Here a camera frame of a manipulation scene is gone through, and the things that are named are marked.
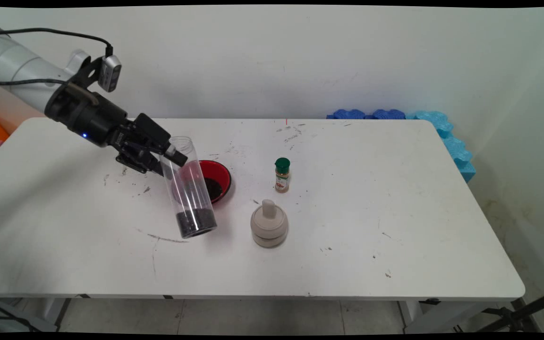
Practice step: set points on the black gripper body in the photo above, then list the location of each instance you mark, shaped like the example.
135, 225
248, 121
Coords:
88, 118

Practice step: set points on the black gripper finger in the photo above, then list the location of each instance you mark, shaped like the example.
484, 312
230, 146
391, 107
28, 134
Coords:
140, 163
151, 134

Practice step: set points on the clear plastic jar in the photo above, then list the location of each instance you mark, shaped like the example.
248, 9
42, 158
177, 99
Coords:
191, 198

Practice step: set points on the black seeds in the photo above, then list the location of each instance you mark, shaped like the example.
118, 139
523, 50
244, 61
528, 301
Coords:
214, 188
196, 219

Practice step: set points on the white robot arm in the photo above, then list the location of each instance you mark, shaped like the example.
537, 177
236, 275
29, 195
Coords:
17, 66

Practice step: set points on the red bowl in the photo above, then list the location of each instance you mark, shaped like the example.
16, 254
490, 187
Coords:
224, 175

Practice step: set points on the beige pestle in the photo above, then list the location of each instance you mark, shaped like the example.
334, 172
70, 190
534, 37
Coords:
268, 208

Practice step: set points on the spice bottle green cap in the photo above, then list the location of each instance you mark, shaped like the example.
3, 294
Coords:
282, 182

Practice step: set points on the beige mortar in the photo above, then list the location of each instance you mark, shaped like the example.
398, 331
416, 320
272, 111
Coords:
268, 233

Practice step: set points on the white table leg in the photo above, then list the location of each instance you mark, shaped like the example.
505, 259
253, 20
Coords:
47, 309

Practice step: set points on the dark blue foam mat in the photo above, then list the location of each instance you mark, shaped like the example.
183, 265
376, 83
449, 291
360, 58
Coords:
347, 114

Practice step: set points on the blue cloth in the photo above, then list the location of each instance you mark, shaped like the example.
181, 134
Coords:
387, 114

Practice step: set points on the light blue foam mat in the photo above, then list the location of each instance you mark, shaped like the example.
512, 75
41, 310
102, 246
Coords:
456, 146

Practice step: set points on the black tripod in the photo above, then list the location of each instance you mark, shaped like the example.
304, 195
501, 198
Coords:
531, 306

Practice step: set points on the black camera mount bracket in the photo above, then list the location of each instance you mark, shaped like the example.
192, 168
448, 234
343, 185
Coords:
85, 71

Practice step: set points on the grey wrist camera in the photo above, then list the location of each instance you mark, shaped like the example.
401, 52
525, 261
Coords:
110, 73

